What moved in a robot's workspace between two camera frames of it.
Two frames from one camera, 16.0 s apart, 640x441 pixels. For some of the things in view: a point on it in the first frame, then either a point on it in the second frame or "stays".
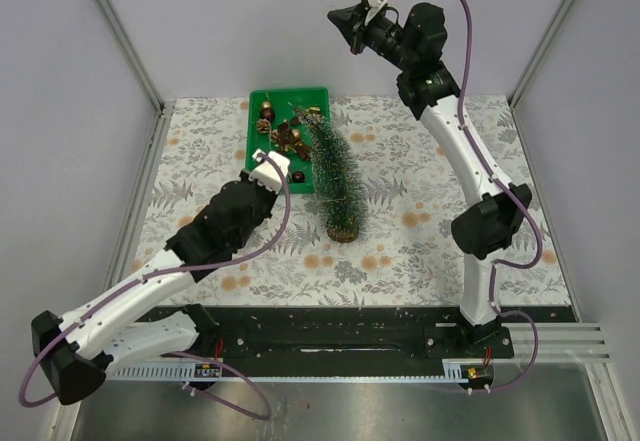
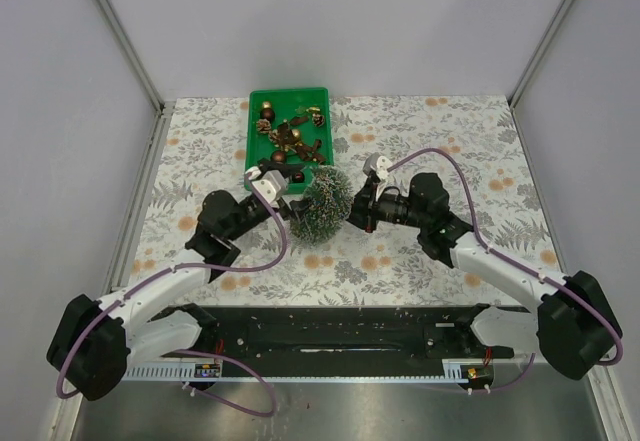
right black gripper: [349, 21] -> [365, 209]
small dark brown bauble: [298, 176] stays
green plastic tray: [274, 124] stays
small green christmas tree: [337, 179] -> [325, 206]
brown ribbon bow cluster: [287, 138] stays
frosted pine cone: [263, 126] stays
